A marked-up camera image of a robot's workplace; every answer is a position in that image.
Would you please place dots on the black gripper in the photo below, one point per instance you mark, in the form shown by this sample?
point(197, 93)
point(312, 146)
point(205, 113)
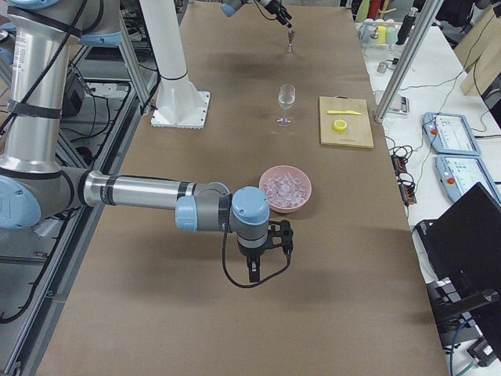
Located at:
point(272, 5)
point(249, 251)

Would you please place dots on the metal cocktail jigger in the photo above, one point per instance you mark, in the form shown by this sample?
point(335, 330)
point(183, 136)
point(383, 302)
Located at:
point(290, 35)

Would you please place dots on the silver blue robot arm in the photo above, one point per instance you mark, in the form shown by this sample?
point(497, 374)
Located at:
point(230, 8)
point(34, 186)

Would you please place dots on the clear ice cubes pile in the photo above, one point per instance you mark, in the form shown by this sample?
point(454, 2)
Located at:
point(285, 190)

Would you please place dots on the clear wine glass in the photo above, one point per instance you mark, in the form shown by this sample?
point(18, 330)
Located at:
point(286, 99)

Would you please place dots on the pink bowl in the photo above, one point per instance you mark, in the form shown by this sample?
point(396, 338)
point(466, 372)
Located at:
point(296, 172)

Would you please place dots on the yellow plastic knife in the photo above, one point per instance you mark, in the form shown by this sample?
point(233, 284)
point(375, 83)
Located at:
point(345, 112)

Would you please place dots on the yellow lemon half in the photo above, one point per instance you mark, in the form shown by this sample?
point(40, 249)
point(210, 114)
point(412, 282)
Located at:
point(339, 125)

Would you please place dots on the wooden cutting board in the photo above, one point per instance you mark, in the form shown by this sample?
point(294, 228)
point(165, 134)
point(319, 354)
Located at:
point(358, 133)

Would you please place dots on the black monitor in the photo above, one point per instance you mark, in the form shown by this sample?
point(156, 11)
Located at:
point(463, 245)

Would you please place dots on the upper blue teach pendant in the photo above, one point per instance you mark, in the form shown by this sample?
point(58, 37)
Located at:
point(450, 134)

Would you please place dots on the blue teach pendant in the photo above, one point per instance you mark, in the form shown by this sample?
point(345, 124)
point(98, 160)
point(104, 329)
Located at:
point(450, 134)
point(459, 173)

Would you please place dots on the lower blue teach pendant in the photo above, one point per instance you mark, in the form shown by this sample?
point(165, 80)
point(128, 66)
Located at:
point(459, 173)

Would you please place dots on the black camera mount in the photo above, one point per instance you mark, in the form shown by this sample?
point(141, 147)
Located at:
point(280, 235)

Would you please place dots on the white camera mast base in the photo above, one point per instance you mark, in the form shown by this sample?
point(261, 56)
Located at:
point(178, 104)

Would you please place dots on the aluminium frame post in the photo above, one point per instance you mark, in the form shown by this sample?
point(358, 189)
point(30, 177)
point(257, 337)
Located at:
point(416, 37)

